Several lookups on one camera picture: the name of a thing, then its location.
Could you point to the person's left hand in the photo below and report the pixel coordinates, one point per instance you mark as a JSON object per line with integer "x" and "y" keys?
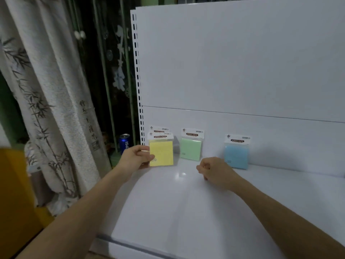
{"x": 132, "y": 160}

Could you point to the person's right hand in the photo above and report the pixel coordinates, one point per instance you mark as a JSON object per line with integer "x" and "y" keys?
{"x": 219, "y": 172}

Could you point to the person's right fingers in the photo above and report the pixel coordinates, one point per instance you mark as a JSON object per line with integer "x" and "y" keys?
{"x": 203, "y": 168}

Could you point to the person's left thumb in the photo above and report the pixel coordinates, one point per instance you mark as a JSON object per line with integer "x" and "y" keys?
{"x": 147, "y": 158}

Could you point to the yellow sticky note packet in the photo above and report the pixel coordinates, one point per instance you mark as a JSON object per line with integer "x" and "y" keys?
{"x": 161, "y": 153}
{"x": 159, "y": 129}

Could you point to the person's right forearm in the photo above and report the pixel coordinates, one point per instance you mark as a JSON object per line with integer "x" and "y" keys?
{"x": 283, "y": 221}

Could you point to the person's left forearm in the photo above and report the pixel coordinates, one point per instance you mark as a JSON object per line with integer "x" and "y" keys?
{"x": 80, "y": 218}

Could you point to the green sticky note packet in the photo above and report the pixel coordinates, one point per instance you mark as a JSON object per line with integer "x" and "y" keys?
{"x": 191, "y": 148}

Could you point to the blue soda can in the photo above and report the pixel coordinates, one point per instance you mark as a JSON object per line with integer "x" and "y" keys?
{"x": 124, "y": 145}

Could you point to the blue sticky note packet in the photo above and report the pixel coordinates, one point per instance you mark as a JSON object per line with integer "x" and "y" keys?
{"x": 236, "y": 156}

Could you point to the dark floral patterned screen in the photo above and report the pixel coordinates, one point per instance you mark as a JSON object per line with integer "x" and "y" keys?
{"x": 116, "y": 64}

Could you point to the white metal shelf unit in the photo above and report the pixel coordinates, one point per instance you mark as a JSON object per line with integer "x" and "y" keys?
{"x": 242, "y": 64}

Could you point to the white bamboo print curtain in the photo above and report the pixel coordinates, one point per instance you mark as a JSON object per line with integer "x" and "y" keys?
{"x": 54, "y": 91}

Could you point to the yellow wooden cabinet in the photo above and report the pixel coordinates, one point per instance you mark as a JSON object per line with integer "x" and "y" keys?
{"x": 16, "y": 207}

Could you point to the white curtain clip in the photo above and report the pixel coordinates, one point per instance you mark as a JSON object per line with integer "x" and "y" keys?
{"x": 79, "y": 35}

